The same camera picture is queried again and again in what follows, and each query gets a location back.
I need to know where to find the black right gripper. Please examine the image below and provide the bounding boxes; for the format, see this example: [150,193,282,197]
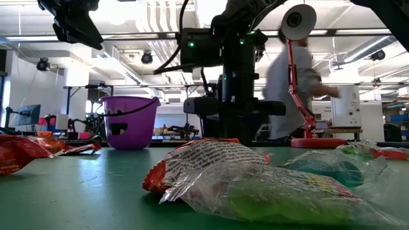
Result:
[183,31,287,118]

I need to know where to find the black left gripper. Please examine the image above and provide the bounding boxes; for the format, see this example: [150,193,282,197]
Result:
[36,0,105,50]

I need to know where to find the orange white printed candy pack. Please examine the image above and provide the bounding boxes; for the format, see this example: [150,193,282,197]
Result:
[142,137,271,195]

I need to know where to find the clear teal candy bag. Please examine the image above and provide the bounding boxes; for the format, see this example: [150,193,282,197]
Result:
[279,149,400,189]

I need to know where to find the red candy pack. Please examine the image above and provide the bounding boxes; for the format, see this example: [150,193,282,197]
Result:
[367,147,409,161]
[59,141,102,157]
[0,134,54,176]

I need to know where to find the person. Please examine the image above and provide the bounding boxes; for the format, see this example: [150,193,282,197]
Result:
[262,34,341,141]

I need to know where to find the white ceiling pipes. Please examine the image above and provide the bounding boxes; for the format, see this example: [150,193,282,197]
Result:
[135,0,196,84]

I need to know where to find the red desk lamp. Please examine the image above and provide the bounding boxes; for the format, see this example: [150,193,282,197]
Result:
[281,3,346,150]

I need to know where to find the white box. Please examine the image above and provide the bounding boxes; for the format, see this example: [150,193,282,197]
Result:
[56,113,69,131]

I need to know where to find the grey computer monitor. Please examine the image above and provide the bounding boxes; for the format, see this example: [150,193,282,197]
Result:
[17,103,42,126]

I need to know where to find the purple face bucket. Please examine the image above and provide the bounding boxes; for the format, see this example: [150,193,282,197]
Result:
[99,95,162,151]

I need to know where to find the white round column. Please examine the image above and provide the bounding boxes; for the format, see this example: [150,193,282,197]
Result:
[330,63,362,128]

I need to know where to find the wooden desk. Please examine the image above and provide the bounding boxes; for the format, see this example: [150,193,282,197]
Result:
[322,127,364,134]

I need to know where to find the black overhead light bar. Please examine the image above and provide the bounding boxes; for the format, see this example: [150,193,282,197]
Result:
[0,29,393,42]

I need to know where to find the black office chair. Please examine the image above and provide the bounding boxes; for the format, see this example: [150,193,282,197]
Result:
[383,123,403,143]

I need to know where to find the green table mat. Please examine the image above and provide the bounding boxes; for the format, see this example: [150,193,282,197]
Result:
[0,146,409,230]

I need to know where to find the blue storage shelf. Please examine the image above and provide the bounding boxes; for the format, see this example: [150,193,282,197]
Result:
[385,103,409,124]

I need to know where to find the black ceiling camera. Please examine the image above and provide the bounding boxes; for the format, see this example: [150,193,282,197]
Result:
[370,49,387,61]
[36,57,50,72]
[141,50,154,66]

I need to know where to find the black aluminium table frame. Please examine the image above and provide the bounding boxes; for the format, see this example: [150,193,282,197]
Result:
[0,140,409,150]

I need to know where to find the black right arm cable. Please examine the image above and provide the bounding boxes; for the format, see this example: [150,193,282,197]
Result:
[152,0,199,76]

